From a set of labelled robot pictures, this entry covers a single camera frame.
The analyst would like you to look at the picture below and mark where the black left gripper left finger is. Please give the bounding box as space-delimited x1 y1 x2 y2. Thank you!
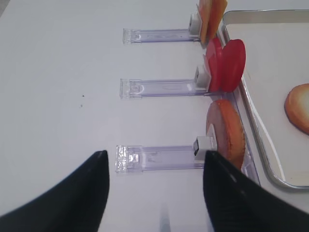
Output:
0 150 110 232

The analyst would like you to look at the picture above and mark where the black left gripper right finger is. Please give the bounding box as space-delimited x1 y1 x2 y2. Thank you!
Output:
203 151 309 232

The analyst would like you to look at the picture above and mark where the bread slice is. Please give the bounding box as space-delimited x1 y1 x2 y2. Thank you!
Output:
206 99 245 170
284 83 309 135

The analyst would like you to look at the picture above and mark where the clear bread pusher rack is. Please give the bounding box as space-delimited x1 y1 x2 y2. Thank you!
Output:
115 124 260 187

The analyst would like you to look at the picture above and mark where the clear tomato pusher rack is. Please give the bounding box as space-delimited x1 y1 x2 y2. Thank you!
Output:
119 65 228 100

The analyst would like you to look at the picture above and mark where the rear red tomato slice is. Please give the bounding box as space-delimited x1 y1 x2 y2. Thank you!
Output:
205 37 223 92

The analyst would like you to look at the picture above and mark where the clear cheese pusher rack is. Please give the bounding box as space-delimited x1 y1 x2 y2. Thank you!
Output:
123 13 202 44

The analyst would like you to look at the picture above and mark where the rear orange cheese slice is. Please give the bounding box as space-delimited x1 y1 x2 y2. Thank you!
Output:
198 0 212 46

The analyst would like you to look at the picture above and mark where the white metal tray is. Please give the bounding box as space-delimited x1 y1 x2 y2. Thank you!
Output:
222 10 309 190

